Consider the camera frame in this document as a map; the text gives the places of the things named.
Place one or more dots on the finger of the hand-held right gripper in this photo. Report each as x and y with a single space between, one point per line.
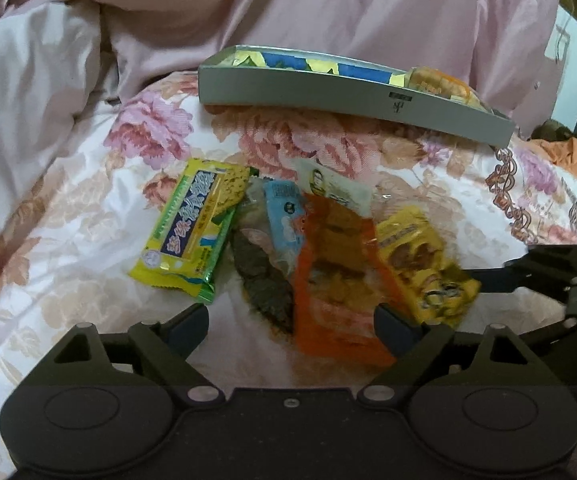
563 332
498 277

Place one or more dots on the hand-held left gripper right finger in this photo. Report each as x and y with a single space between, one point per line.
393 330

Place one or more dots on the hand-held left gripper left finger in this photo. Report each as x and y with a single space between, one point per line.
188 330

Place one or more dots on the yellow green cracker packet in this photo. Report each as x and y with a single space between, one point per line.
188 230

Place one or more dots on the light blue snack packet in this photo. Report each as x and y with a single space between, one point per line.
283 225

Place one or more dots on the grey rectangular box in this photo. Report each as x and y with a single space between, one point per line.
318 92

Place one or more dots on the orange snack packet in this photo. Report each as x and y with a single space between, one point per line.
333 280

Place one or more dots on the clear packet with dark snack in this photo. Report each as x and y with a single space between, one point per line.
263 280

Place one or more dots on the floral bedsheet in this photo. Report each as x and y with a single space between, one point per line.
93 260

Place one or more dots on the orange cloth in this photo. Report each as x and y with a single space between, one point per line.
568 155

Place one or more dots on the dark round object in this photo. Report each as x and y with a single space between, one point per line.
553 131

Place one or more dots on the white snack packet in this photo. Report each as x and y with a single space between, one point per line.
333 185

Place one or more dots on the orange biscuit packet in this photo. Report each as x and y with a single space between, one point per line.
443 87

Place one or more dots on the white blanket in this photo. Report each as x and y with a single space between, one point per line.
18 110

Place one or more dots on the blue and yellow snack packet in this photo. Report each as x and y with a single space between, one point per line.
288 62

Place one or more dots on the pink duvet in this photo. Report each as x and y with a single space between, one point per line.
318 10

